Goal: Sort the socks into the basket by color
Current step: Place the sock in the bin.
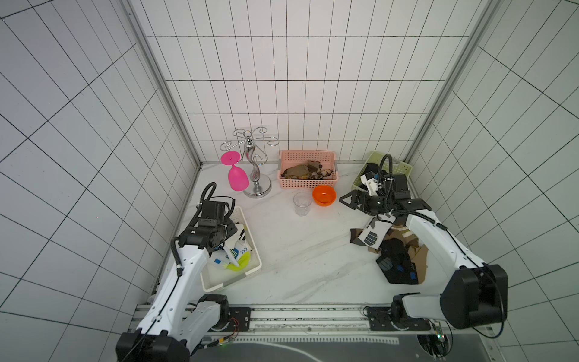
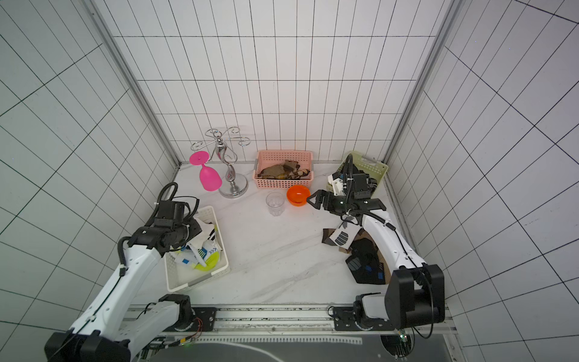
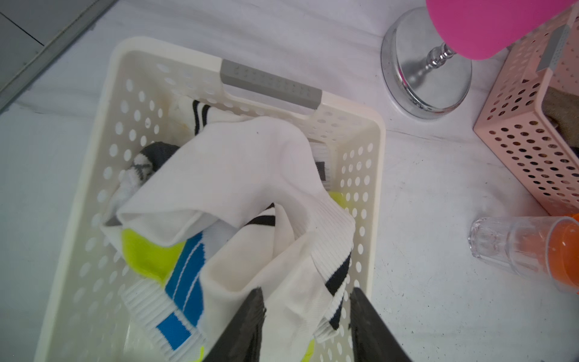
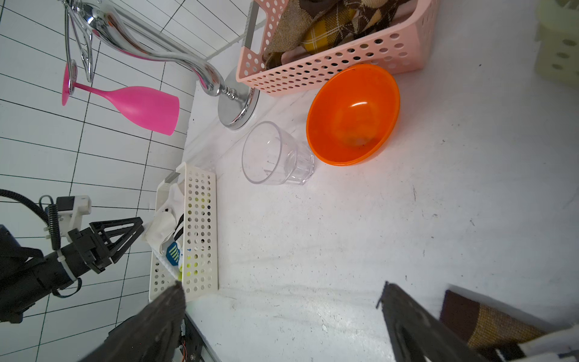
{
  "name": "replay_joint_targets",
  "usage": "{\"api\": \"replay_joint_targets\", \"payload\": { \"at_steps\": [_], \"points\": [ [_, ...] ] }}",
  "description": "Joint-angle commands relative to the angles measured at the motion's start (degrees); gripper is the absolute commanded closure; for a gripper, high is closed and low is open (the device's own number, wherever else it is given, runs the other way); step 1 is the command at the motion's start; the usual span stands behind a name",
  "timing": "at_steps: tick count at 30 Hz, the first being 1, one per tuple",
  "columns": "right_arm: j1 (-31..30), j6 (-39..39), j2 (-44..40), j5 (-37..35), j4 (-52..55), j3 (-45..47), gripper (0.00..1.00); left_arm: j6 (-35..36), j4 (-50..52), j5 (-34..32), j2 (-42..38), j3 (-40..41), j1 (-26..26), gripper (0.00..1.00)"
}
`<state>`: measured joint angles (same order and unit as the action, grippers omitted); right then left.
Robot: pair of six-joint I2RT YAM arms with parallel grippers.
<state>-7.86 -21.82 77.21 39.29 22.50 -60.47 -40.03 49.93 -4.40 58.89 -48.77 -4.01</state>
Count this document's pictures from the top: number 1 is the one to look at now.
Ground white sock neon yellow toe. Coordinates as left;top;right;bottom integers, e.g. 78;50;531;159
210;240;252;272

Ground white sock with black leaves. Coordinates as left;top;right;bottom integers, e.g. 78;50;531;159
350;217;393;250

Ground brown tan knit sock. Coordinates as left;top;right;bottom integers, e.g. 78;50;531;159
280;160;334;180

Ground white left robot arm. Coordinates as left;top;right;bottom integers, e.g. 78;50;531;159
115;200;238;361

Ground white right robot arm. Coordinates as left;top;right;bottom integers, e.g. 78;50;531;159
339;175;508;329

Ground green perforated plastic basket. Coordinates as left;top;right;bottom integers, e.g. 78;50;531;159
350;150;413;191

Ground white perforated plastic basket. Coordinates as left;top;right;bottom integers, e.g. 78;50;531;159
201;206;262;294

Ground pink perforated plastic basket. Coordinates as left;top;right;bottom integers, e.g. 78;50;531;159
277;150;339;189

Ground pink plastic wine glass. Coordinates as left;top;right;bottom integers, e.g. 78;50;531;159
221;151;250;192

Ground brown tan striped sock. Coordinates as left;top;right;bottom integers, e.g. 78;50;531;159
390;226;429;284

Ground chrome glass holder stand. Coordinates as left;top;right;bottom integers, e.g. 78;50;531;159
220;126;279;198

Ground black sock blue squares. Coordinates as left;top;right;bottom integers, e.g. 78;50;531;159
375;238;419;285

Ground orange plastic bowl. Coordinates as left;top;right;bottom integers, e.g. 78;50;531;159
312;185;337;207

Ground clear plastic cup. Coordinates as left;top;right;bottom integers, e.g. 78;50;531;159
293;192;313;217

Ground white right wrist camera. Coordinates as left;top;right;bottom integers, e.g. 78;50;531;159
360;171;380;196

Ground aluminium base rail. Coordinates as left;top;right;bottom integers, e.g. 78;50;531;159
130;304;487;345

